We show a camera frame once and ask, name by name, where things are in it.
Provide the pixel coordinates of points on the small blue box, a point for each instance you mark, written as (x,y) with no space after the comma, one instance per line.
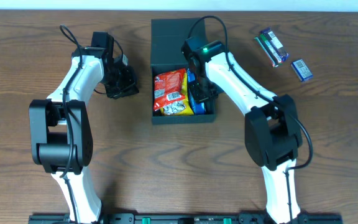
(301,70)

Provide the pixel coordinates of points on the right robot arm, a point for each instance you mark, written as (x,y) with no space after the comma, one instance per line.
(272,128)

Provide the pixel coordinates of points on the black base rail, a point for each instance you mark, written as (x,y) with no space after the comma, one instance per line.
(241,218)

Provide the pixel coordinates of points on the red snack packet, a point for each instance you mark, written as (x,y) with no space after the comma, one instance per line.
(168,88)

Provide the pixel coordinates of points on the yellow Hacks candy bag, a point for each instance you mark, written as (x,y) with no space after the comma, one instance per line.
(182,107)

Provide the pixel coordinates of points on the green chocolate bar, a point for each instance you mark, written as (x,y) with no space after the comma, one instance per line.
(267,51)

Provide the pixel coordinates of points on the blue Oreo cookie pack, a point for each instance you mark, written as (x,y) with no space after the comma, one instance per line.
(198,108)

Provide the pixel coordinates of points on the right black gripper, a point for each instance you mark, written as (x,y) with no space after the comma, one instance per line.
(202,93)

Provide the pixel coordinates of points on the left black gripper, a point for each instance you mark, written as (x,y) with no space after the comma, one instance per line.
(123,82)

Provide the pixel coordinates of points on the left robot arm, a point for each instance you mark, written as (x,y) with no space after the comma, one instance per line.
(60,132)

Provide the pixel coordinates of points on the dark blue chocolate bar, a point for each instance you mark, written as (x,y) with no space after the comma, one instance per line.
(274,45)

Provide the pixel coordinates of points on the dark green box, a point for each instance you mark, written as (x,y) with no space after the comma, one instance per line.
(167,38)

